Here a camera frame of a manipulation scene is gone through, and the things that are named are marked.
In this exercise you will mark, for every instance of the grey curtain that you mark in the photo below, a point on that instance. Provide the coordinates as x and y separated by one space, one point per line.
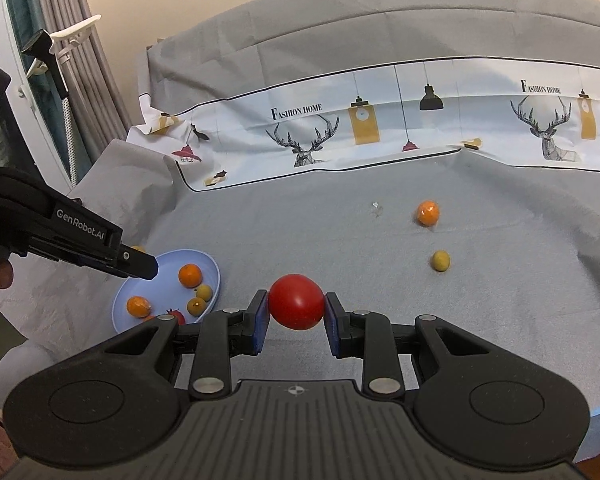
90 85

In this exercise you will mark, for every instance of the grey printed tablecloth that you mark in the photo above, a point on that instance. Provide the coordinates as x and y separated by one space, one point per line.
330 185

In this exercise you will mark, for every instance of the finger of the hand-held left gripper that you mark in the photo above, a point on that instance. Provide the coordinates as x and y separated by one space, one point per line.
140 262

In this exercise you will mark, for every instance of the teal curtain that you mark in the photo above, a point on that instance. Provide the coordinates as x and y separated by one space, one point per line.
22 0

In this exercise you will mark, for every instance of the white plastic bracket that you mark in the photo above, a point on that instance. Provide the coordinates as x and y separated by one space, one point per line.
75 32

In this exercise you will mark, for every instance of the plastic-wrapped orange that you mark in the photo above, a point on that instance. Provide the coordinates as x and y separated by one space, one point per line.
427 212

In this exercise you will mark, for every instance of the yellow-green round fruit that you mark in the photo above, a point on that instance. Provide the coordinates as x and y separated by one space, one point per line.
204 291
196 306
440 261

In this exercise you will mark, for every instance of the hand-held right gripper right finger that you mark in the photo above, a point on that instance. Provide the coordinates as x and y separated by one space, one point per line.
332 325

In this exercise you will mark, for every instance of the small clear plastic piece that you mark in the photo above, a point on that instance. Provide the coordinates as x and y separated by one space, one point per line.
377 208

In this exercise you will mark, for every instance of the light blue plate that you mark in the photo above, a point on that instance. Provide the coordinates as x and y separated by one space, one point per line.
180 259

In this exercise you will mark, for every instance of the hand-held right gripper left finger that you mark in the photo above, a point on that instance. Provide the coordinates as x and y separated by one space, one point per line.
261 322

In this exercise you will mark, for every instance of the red tomato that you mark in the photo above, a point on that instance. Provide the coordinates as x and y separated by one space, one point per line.
176 315
296 302

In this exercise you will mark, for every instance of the white window frame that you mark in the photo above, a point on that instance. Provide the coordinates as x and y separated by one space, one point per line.
35 110

